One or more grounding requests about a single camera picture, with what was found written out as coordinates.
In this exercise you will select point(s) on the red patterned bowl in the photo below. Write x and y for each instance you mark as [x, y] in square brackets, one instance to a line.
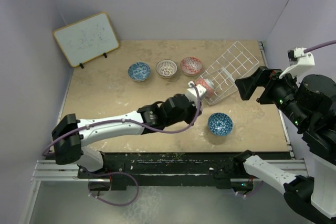
[191, 66]

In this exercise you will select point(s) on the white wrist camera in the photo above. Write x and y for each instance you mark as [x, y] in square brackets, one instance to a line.
[195, 92]
[300, 62]

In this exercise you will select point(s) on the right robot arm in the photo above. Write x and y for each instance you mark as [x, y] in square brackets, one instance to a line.
[310, 107]

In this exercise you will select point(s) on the aluminium extrusion rail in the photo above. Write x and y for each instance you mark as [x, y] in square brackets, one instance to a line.
[49, 171]

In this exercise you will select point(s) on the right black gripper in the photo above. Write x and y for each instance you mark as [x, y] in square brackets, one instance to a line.
[265, 76]

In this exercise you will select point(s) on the white wire dish rack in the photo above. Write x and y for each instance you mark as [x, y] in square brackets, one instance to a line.
[236, 62]

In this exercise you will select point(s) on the dark blue triangle bowl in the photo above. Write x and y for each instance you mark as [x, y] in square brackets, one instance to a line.
[220, 124]

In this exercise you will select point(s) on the black floral bowl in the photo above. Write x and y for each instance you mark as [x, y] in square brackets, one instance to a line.
[208, 85]

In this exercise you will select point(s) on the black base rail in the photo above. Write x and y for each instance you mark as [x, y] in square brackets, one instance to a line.
[117, 171]

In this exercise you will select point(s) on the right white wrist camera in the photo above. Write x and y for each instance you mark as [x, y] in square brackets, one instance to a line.
[300, 62]

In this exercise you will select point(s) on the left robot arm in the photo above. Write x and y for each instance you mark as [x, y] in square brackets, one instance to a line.
[72, 136]

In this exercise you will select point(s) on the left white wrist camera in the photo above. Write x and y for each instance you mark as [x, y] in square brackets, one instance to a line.
[195, 92]

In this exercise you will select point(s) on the white dry-erase board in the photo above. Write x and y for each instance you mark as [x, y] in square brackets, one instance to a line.
[86, 39]

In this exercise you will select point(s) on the white black-spoked bowl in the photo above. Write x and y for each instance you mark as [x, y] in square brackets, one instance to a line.
[166, 68]

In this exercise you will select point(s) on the light blue patterned bowl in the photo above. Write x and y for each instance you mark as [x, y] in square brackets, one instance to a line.
[139, 71]

